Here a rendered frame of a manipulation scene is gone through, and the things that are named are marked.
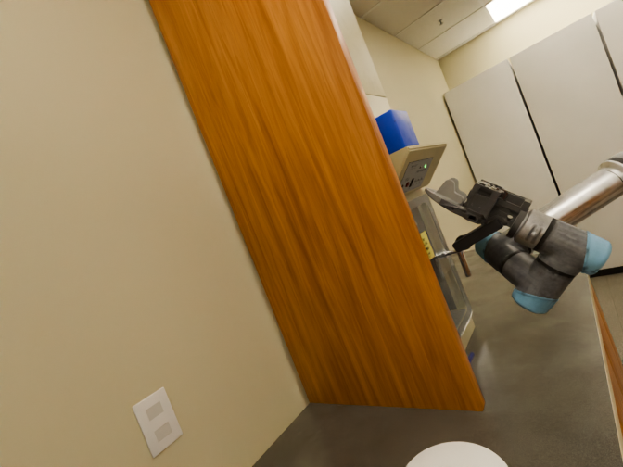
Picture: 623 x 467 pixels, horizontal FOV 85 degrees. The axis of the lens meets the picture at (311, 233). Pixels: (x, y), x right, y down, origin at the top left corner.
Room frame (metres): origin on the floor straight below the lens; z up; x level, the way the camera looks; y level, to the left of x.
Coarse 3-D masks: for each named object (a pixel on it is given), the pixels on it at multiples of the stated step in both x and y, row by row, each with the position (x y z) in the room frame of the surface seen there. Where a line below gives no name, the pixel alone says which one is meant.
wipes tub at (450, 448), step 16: (432, 448) 0.44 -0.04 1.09; (448, 448) 0.43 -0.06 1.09; (464, 448) 0.42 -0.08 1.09; (480, 448) 0.41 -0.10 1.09; (416, 464) 0.43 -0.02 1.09; (432, 464) 0.42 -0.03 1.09; (448, 464) 0.41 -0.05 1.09; (464, 464) 0.40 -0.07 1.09; (480, 464) 0.39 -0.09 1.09; (496, 464) 0.38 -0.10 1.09
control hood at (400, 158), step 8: (432, 144) 0.87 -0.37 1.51; (440, 144) 0.93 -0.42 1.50; (400, 152) 0.74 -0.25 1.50; (408, 152) 0.74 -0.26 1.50; (416, 152) 0.78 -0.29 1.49; (424, 152) 0.83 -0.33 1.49; (432, 152) 0.89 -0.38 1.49; (440, 152) 0.96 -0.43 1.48; (392, 160) 0.76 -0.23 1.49; (400, 160) 0.75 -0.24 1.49; (408, 160) 0.76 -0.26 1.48; (416, 160) 0.81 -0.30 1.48; (432, 160) 0.93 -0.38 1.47; (400, 168) 0.75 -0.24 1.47; (432, 168) 0.97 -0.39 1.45; (400, 176) 0.77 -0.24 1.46; (432, 176) 1.02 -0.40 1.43; (424, 184) 0.99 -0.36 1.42; (408, 192) 0.89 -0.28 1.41
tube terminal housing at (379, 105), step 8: (368, 96) 0.95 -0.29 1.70; (376, 96) 0.99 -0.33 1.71; (376, 104) 0.98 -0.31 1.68; (384, 104) 1.02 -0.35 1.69; (376, 112) 0.96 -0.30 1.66; (384, 112) 1.00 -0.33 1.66; (416, 192) 1.01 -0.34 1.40; (408, 200) 0.95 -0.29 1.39; (472, 320) 1.05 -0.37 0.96; (472, 328) 1.03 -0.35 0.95; (464, 336) 0.97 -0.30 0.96; (464, 344) 0.95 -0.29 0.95
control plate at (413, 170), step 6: (414, 162) 0.80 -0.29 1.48; (420, 162) 0.84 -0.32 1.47; (426, 162) 0.89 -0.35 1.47; (408, 168) 0.78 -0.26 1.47; (414, 168) 0.83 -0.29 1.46; (426, 168) 0.92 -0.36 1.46; (408, 174) 0.81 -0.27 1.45; (414, 174) 0.85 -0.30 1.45; (420, 174) 0.90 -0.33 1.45; (402, 180) 0.79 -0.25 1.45; (408, 180) 0.83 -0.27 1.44; (414, 180) 0.88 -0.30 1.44; (420, 180) 0.92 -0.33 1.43; (408, 186) 0.86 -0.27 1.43; (414, 186) 0.91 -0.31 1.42
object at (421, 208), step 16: (416, 208) 0.94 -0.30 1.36; (432, 208) 1.03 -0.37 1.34; (416, 224) 0.91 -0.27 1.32; (432, 224) 1.00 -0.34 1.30; (432, 240) 0.96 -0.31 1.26; (448, 256) 1.02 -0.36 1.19; (448, 272) 0.98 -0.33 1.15; (448, 288) 0.94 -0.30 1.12; (448, 304) 0.91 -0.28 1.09; (464, 304) 1.01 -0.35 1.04; (464, 320) 0.97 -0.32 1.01
